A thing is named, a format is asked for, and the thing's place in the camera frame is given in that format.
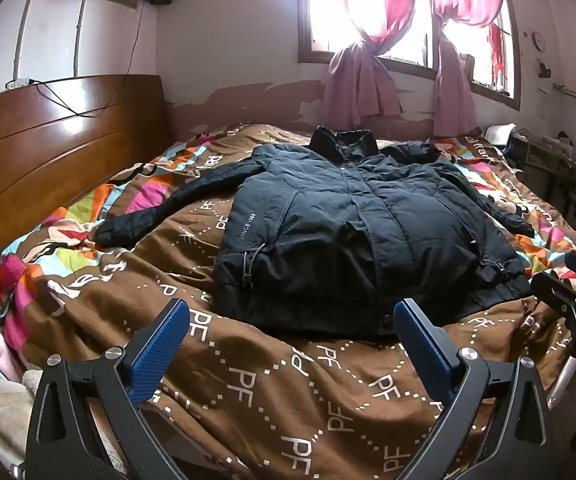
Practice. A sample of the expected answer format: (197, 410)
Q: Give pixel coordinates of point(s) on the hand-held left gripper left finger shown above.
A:
(160, 350)

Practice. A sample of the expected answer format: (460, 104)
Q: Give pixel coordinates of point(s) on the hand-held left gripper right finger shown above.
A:
(425, 345)

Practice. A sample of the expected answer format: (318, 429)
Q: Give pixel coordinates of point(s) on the black padded jacket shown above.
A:
(343, 220)

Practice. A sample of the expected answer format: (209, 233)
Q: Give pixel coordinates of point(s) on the brown printed blanket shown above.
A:
(268, 385)

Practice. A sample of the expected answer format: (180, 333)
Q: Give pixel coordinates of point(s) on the cluttered desk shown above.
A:
(543, 160)

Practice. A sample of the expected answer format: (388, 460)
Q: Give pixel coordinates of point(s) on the pink curtain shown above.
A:
(453, 95)
(363, 85)

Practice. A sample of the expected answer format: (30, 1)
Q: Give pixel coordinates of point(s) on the wooden headboard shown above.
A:
(42, 135)

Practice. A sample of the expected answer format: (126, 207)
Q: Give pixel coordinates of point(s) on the red hanging cloth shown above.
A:
(496, 50)

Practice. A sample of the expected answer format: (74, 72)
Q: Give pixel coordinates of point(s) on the white power strip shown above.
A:
(20, 83)

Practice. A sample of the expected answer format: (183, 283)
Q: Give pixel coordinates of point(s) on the brown framed window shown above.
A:
(328, 5)

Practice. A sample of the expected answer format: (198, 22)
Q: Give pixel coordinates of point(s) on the black wall hook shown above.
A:
(545, 70)

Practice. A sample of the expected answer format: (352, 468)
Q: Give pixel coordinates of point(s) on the round wall clock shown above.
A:
(539, 41)

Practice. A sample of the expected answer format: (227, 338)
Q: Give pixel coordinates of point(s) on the white wall pipe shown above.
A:
(80, 35)
(20, 35)

